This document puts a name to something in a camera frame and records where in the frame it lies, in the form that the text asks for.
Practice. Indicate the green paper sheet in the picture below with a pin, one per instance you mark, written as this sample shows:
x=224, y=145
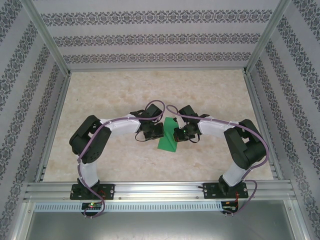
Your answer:
x=167, y=142

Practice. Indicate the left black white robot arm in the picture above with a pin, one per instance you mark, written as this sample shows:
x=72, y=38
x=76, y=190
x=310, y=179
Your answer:
x=77, y=137

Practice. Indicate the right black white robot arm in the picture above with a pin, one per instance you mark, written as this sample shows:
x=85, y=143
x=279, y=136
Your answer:
x=240, y=150

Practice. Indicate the grey sheet metal tray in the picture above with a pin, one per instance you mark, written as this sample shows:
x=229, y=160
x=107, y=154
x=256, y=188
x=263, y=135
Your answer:
x=160, y=227

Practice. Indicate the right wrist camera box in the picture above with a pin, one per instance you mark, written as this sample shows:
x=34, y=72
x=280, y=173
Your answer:
x=176, y=120

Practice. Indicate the long aluminium mounting rail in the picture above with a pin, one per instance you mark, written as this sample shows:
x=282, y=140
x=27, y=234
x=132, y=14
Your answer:
x=160, y=191

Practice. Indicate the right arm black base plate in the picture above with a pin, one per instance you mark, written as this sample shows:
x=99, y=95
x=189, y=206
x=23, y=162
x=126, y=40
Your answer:
x=210, y=191

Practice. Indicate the aluminium table side rail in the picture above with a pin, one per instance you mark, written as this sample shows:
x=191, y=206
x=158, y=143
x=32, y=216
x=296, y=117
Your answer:
x=254, y=100
x=62, y=100

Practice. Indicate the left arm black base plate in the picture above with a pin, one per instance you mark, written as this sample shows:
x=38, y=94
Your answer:
x=110, y=191

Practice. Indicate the aluminium frame post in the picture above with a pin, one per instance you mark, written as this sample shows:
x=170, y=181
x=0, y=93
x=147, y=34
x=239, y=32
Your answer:
x=265, y=37
x=47, y=37
x=298, y=225
x=21, y=225

